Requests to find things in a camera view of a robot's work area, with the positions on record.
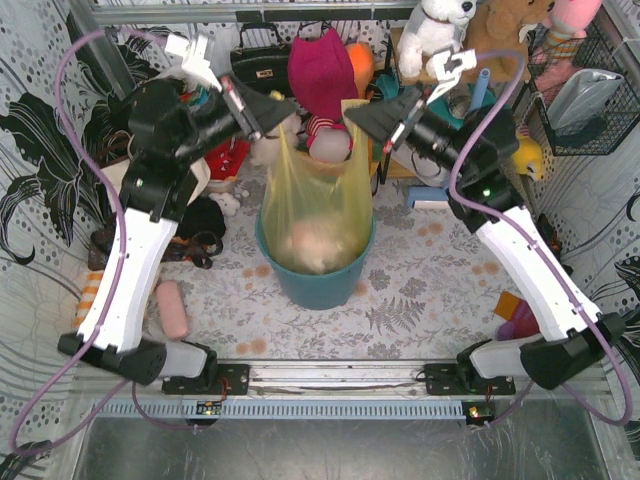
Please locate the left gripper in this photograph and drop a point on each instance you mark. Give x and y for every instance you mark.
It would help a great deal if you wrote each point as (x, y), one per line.
(241, 112)

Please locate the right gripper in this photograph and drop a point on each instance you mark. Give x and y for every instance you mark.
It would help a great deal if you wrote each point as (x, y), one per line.
(401, 126)

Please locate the yellow trash bag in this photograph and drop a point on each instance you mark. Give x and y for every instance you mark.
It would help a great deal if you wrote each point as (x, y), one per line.
(300, 188)

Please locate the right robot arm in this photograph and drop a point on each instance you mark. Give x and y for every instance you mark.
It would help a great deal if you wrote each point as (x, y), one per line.
(573, 333)

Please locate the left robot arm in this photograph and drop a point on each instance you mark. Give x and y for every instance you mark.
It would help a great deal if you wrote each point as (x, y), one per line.
(169, 136)

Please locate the magenta cloth bag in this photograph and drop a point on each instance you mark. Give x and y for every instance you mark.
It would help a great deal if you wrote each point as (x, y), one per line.
(321, 75)

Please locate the cream canvas tote bag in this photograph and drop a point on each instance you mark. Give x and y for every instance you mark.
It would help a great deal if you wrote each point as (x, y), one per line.
(202, 173)

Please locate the brown patterned bag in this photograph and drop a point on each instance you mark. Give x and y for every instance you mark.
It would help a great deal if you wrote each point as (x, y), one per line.
(194, 242)

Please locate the crumpled paper trash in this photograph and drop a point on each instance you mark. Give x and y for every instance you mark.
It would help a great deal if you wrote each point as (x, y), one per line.
(314, 247)

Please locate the teal trash bin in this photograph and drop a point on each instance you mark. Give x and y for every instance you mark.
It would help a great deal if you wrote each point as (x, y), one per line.
(317, 292)

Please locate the rainbow folded cloth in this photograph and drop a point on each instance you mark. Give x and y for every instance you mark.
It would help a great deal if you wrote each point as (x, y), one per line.
(375, 156)

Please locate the teal folded cloth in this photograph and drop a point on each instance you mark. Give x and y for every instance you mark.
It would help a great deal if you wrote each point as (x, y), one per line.
(385, 87)

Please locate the cream plush lamb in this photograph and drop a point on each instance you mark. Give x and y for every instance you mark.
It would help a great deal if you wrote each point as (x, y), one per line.
(267, 150)

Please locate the black leather handbag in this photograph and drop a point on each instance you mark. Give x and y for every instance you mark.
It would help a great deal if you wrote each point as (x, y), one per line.
(263, 69)

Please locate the red clothing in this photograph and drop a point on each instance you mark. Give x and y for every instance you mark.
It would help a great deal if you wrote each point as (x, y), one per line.
(225, 161)

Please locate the pink head plush doll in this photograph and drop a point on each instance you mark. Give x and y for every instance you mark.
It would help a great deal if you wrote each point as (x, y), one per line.
(328, 141)

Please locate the orange plush toy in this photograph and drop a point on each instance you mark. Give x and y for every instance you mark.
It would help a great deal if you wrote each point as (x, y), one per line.
(363, 64)

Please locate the blue floor mop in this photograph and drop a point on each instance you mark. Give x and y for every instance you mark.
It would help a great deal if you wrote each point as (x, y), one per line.
(425, 169)

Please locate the small white plush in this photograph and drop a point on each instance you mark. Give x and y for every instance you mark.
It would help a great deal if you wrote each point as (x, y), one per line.
(229, 202)

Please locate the white plush dog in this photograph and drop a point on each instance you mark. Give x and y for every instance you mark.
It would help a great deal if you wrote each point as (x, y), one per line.
(434, 26)

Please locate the brown teddy bear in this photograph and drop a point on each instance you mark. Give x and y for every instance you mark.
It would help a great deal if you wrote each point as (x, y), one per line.
(501, 25)

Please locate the yellow plush toy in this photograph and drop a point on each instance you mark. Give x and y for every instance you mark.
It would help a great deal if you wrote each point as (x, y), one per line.
(528, 159)

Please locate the silver foil pouch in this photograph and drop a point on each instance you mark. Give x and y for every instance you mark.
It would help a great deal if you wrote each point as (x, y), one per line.
(583, 96)

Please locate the pink plush toy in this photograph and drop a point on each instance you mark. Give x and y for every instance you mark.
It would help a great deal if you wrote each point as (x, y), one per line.
(566, 29)

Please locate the pink sponge roll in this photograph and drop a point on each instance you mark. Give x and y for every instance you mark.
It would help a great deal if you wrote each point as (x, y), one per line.
(172, 312)

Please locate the orange checkered towel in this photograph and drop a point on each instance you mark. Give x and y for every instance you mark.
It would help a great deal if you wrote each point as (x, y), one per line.
(88, 295)

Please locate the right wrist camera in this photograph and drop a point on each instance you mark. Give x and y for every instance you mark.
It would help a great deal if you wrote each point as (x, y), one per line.
(447, 67)

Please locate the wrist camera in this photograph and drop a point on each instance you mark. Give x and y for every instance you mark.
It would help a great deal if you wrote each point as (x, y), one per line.
(193, 67)
(447, 67)

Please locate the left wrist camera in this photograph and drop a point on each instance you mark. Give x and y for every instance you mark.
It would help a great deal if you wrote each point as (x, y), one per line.
(193, 67)

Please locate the black wire basket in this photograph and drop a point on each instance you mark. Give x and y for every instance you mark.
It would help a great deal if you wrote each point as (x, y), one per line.
(604, 132)

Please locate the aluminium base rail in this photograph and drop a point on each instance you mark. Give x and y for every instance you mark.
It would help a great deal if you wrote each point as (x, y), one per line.
(329, 390)

